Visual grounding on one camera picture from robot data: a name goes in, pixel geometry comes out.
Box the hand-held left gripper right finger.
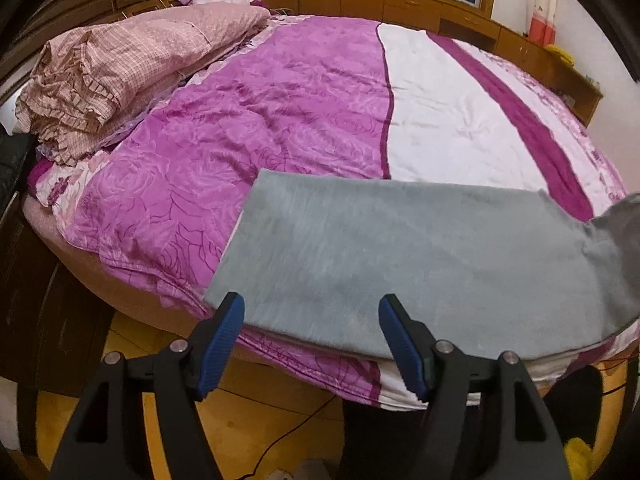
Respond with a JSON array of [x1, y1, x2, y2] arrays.
[[377, 294, 571, 480]]

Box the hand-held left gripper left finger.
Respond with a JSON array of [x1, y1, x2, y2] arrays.
[[50, 291, 246, 480]]

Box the dark wooden nightstand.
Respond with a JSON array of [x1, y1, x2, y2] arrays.
[[0, 132, 116, 456]]

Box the yellow slipper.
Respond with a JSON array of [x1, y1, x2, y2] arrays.
[[565, 437, 601, 480]]

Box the purple floral bedspread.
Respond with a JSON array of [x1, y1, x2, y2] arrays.
[[27, 15, 640, 408]]

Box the pink checked pillows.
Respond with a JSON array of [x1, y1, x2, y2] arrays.
[[15, 7, 271, 166]]

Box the yellow object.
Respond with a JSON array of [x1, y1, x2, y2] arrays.
[[545, 44, 576, 66]]

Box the orange patterned curtain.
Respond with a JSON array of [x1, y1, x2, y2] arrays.
[[527, 0, 558, 46]]

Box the black cable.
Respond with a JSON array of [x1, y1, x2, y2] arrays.
[[245, 392, 341, 480]]

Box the thin red cable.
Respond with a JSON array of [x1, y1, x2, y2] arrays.
[[597, 345, 640, 376]]

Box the wooden wall cabinet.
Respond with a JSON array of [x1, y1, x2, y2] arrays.
[[255, 0, 603, 128]]

